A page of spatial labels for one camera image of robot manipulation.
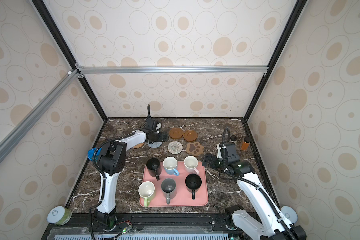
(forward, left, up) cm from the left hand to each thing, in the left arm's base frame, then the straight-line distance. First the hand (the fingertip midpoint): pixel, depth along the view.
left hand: (168, 134), depth 103 cm
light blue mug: (-23, -3, 0) cm, 23 cm away
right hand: (-26, -25, +10) cm, 37 cm away
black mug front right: (-33, -16, -3) cm, 37 cm away
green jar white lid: (-50, +48, +1) cm, 70 cm away
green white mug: (-37, +9, -3) cm, 38 cm away
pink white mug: (-21, -16, 0) cm, 26 cm away
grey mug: (-35, -3, -2) cm, 36 cm away
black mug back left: (-24, +7, -3) cm, 25 cm away
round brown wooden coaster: (+5, -5, -5) cm, 8 cm away
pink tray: (-40, -11, -4) cm, 42 cm away
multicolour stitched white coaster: (-8, -5, -5) cm, 10 cm away
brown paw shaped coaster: (-8, -19, -5) cm, 21 cm away
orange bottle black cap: (-9, -51, 0) cm, 52 cm away
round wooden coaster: (+3, -16, -6) cm, 17 cm away
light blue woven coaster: (-6, +9, -4) cm, 11 cm away
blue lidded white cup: (-18, +44, +5) cm, 48 cm away
